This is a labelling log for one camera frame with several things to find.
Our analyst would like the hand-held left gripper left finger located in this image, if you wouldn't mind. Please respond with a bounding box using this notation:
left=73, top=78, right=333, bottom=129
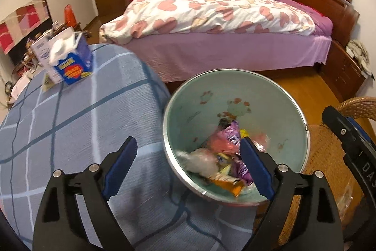
left=32, top=136, right=138, bottom=251

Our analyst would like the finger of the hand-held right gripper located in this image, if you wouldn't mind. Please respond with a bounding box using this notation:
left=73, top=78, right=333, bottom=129
left=321, top=105, right=357, bottom=151
left=342, top=117, right=376, bottom=151

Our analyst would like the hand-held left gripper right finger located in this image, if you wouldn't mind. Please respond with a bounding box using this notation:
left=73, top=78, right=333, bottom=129
left=239, top=136, right=344, bottom=251

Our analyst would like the orange packet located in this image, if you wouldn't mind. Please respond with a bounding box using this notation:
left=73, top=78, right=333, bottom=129
left=210, top=173, right=246, bottom=197

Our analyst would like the yellow plastic bag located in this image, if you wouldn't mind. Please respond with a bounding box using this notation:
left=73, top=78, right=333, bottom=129
left=216, top=129, right=251, bottom=173

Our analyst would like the purple wrapper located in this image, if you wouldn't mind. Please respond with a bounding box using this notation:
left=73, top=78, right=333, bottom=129
left=223, top=120, right=255, bottom=185

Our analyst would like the pink wrapper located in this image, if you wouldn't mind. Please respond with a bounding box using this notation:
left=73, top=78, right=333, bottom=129
left=206, top=129, right=269, bottom=154

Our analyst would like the white plastic bag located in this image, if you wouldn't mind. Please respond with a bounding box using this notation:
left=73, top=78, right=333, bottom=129
left=178, top=148, right=219, bottom=178

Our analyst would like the light blue cartoon bin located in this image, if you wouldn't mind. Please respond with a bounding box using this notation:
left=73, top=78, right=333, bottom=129
left=163, top=69, right=310, bottom=206

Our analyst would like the wicker chair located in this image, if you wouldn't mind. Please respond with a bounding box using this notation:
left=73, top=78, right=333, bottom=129
left=276, top=96, right=376, bottom=246

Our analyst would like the wooden nightstand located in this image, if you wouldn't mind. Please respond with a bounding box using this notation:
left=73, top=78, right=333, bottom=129
left=320, top=39, right=366, bottom=101

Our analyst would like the blue plaid tablecloth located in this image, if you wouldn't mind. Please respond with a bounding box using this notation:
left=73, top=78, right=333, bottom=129
left=0, top=44, right=262, bottom=251

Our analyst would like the white grey cloth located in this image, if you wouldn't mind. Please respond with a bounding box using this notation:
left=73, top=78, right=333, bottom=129
left=346, top=39, right=375, bottom=79

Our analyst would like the dark green packet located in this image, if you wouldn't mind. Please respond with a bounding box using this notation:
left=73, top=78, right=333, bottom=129
left=41, top=75, right=55, bottom=91

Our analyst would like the purple bed sheet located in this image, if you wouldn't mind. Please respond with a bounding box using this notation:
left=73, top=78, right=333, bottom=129
left=123, top=0, right=334, bottom=84

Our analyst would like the tall white carton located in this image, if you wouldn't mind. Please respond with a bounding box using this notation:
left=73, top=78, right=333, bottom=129
left=31, top=26, right=75, bottom=84

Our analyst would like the wooden television stand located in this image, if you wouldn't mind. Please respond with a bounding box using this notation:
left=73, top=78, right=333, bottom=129
left=4, top=22, right=84, bottom=106

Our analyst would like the television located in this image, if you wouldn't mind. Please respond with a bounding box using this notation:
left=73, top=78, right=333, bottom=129
left=7, top=19, right=53, bottom=66

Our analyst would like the orange plastic bag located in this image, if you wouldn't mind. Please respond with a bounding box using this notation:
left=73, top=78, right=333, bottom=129
left=64, top=4, right=76, bottom=28

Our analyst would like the pink patchwork cloth cover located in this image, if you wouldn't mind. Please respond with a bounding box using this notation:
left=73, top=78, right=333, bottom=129
left=0, top=0, right=50, bottom=55

